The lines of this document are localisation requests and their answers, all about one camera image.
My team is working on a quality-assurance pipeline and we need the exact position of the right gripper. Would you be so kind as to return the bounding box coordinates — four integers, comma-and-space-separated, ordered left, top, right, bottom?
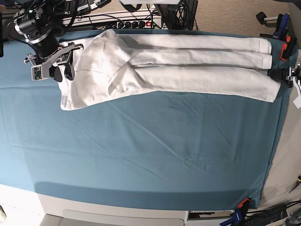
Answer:
24, 35, 84, 82

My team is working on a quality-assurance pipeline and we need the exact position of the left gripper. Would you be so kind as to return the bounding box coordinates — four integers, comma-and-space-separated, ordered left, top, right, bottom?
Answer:
269, 62, 301, 97

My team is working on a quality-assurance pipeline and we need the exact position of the white T-shirt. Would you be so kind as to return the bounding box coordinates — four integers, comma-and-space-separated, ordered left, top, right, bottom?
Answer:
58, 30, 280, 111

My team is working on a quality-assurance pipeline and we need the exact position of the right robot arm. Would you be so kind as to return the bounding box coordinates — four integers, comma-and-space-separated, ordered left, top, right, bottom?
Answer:
8, 0, 84, 82

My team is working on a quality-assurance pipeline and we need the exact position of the orange black right clamp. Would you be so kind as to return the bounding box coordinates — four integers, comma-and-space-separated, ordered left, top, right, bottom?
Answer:
280, 36, 297, 61

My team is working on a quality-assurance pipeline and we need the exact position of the orange black clamp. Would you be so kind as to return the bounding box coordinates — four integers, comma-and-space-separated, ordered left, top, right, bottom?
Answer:
238, 198, 252, 211
280, 36, 297, 61

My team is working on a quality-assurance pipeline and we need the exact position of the blue clamp top right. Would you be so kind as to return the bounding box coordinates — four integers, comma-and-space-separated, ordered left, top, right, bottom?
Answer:
260, 14, 290, 41

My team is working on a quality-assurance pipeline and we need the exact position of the blue clamp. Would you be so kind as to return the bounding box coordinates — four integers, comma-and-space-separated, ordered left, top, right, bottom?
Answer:
220, 208, 247, 226
260, 14, 290, 41

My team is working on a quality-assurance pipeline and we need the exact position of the black caster wheel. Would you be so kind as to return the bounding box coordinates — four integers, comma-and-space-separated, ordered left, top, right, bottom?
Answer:
256, 11, 267, 25

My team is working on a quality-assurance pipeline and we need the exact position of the black power strip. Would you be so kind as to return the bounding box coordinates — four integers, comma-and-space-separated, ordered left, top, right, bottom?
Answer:
117, 20, 153, 29

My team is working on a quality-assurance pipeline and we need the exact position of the teal table cloth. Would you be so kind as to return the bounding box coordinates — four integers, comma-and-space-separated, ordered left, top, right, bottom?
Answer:
0, 42, 290, 210

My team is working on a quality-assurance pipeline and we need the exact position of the orange black bottom clamp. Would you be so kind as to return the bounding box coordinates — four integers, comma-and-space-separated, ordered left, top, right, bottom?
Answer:
238, 198, 252, 211

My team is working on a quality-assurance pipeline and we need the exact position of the blue clamp bottom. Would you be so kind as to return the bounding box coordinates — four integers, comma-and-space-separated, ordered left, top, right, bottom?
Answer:
220, 208, 247, 226

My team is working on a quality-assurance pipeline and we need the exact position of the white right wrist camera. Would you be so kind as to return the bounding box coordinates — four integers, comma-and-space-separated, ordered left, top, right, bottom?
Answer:
31, 65, 50, 81

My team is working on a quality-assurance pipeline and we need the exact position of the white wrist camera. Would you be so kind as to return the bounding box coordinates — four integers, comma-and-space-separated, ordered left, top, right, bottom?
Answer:
31, 65, 50, 81
293, 96, 301, 109

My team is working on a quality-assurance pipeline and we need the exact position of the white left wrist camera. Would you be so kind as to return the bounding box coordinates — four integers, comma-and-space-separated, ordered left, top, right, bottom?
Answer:
293, 96, 301, 109

